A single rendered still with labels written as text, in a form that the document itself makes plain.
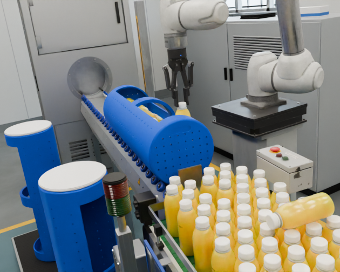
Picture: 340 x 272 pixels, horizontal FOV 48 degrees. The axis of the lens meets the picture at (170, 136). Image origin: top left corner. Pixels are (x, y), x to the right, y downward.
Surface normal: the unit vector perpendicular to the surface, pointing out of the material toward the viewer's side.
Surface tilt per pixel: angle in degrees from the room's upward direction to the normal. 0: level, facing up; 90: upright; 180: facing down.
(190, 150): 90
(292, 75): 99
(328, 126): 90
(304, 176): 90
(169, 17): 89
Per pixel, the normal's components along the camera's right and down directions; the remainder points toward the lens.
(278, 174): -0.93, 0.21
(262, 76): -0.67, 0.28
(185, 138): 0.36, 0.27
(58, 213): -0.30, 0.34
